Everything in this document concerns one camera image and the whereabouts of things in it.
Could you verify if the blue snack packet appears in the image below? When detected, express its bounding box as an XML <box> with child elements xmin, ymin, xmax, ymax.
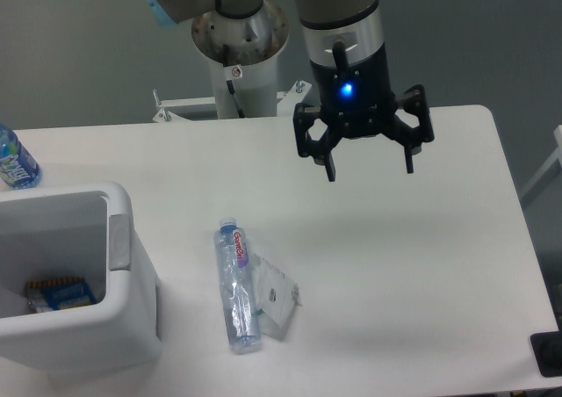
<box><xmin>25</xmin><ymin>276</ymin><xmax>97</xmax><ymax>314</ymax></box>

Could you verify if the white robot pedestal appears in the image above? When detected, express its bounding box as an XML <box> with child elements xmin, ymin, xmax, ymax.
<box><xmin>153</xmin><ymin>0</ymin><xmax>312</xmax><ymax>123</ymax></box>

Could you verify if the white frame at right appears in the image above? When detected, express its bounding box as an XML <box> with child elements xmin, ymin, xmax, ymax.
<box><xmin>520</xmin><ymin>125</ymin><xmax>561</xmax><ymax>209</ymax></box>

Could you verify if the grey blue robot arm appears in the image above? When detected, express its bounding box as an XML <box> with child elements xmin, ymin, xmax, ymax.
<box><xmin>147</xmin><ymin>0</ymin><xmax>435</xmax><ymax>179</ymax></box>

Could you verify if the clear plastic water bottle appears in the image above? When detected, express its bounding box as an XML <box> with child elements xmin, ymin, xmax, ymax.
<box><xmin>213</xmin><ymin>217</ymin><xmax>261</xmax><ymax>354</ymax></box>

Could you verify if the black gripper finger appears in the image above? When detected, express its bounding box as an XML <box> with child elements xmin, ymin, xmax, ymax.
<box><xmin>292</xmin><ymin>103</ymin><xmax>339</xmax><ymax>182</ymax></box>
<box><xmin>385</xmin><ymin>83</ymin><xmax>436</xmax><ymax>175</ymax></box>

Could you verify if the black device at edge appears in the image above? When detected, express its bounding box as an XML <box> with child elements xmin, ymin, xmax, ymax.
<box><xmin>530</xmin><ymin>331</ymin><xmax>561</xmax><ymax>378</ymax></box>

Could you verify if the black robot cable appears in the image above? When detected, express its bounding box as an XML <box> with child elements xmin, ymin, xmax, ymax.
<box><xmin>221</xmin><ymin>43</ymin><xmax>246</xmax><ymax>119</ymax></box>

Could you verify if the blue labelled water bottle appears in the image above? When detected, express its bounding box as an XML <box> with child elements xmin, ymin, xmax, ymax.
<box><xmin>1</xmin><ymin>124</ymin><xmax>42</xmax><ymax>190</ymax></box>

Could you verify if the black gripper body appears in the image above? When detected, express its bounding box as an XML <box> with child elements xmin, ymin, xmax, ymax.
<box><xmin>311</xmin><ymin>45</ymin><xmax>400</xmax><ymax>141</ymax></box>

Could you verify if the crumpled clear plastic wrapper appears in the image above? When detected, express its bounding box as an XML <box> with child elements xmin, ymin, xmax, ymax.
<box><xmin>249</xmin><ymin>254</ymin><xmax>302</xmax><ymax>341</ymax></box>

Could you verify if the white plastic trash can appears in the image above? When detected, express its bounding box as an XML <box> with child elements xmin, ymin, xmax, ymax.
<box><xmin>1</xmin><ymin>182</ymin><xmax>162</xmax><ymax>375</ymax></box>

